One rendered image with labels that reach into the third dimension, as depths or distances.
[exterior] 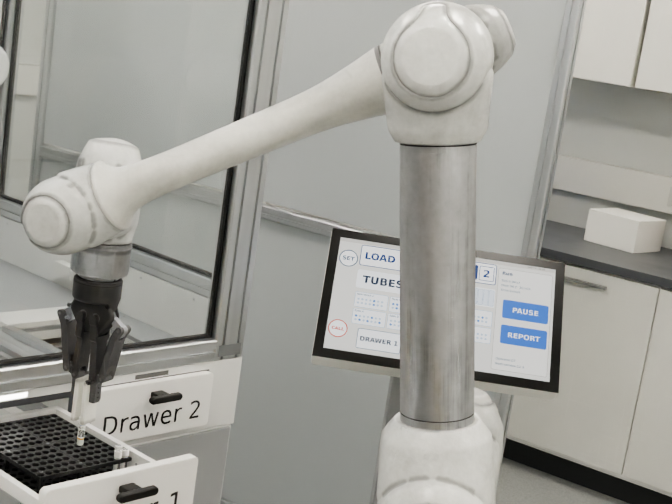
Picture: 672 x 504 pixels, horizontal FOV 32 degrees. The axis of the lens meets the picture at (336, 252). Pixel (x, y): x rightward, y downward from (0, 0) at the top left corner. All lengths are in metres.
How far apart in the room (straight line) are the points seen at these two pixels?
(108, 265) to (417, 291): 0.51
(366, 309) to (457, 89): 1.14
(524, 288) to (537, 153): 0.72
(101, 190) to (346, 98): 0.37
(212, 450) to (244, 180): 0.56
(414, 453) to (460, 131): 0.42
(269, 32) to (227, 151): 0.68
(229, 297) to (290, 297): 1.35
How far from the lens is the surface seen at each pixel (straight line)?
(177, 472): 1.93
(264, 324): 3.79
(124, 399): 2.24
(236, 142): 1.66
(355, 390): 3.61
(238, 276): 2.37
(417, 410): 1.57
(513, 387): 2.49
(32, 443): 2.02
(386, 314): 2.51
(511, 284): 2.59
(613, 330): 4.57
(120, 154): 1.78
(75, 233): 1.61
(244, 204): 2.33
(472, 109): 1.48
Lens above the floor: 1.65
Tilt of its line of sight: 11 degrees down
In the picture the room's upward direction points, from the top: 8 degrees clockwise
